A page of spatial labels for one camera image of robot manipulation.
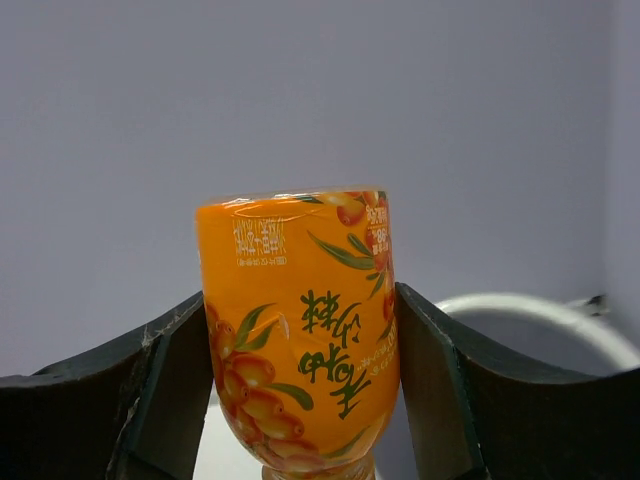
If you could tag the orange juice bottle front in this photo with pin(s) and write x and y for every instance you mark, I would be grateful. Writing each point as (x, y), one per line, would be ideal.
(299, 296)

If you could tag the grey bin with white rim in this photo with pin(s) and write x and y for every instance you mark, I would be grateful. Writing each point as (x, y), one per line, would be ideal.
(575, 335)

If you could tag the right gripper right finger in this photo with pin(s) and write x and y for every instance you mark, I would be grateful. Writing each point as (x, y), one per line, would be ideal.
(480, 410)

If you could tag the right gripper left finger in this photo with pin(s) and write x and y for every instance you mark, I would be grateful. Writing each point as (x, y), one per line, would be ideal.
(131, 408)

